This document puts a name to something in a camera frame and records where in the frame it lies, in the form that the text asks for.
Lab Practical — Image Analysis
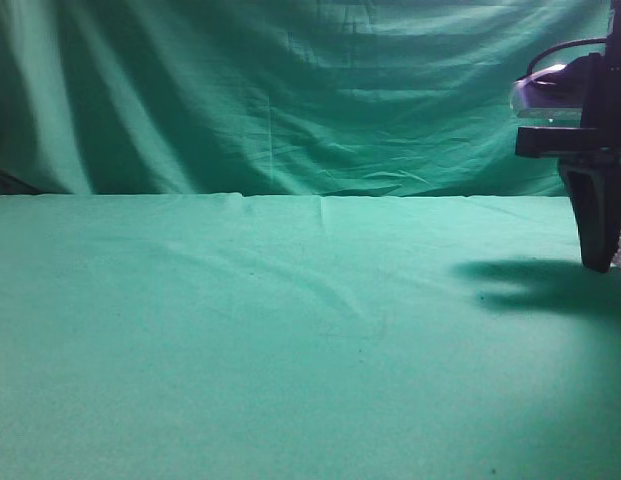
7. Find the green backdrop curtain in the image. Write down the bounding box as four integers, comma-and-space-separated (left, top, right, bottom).
0, 1, 609, 196

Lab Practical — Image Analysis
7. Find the black cable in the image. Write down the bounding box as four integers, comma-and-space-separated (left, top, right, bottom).
525, 37, 611, 76

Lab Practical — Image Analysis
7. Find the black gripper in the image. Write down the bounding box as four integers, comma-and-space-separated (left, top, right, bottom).
515, 1, 621, 273

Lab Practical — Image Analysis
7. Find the green table cloth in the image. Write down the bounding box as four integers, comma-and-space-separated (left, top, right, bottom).
0, 194, 621, 479

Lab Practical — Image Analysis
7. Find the clear acrylic camera mount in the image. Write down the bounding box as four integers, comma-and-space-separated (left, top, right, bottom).
510, 64, 586, 122

